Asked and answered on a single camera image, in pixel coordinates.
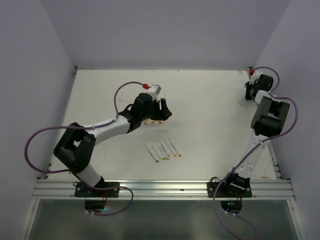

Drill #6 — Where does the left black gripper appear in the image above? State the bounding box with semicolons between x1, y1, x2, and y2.
140;97;172;121

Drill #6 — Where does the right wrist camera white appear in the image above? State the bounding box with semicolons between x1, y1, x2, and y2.
249;70;263;85

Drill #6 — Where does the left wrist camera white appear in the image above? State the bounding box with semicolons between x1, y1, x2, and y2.
146;84;162;98

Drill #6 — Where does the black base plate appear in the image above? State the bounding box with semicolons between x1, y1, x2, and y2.
206;181;253;198
73;180;120;198

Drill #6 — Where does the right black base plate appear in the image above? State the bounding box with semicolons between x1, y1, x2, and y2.
206;181;253;198

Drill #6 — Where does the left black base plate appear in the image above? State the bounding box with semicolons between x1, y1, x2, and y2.
73;180;120;198

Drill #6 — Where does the light green cap marker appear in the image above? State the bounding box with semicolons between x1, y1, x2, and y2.
153;141;167;160

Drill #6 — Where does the orange cap marker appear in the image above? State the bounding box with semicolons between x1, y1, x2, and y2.
168;138;182;157

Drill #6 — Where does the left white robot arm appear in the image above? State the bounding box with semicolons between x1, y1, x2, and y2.
53;93;172;197

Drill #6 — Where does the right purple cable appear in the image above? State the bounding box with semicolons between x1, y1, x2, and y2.
211;66;300;240

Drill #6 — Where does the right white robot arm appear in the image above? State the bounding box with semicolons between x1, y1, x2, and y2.
221;71;290;197

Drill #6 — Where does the teal green marker pen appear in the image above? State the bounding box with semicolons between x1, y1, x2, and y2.
144;144;159;163

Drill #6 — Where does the aluminium rail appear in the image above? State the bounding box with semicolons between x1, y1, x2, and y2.
31;179;295;201

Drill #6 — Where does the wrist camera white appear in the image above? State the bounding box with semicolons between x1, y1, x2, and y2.
146;84;162;98
249;70;263;85

